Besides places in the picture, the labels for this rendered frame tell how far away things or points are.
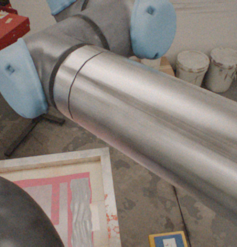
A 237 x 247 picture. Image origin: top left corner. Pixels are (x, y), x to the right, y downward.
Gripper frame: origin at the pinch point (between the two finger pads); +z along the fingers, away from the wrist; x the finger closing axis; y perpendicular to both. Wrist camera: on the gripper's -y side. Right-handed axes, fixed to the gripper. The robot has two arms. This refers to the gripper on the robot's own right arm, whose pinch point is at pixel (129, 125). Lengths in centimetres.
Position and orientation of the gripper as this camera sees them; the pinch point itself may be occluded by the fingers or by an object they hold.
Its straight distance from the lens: 66.4
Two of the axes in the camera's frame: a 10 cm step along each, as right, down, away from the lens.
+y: 1.2, 7.4, -6.7
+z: 2.9, 6.1, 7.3
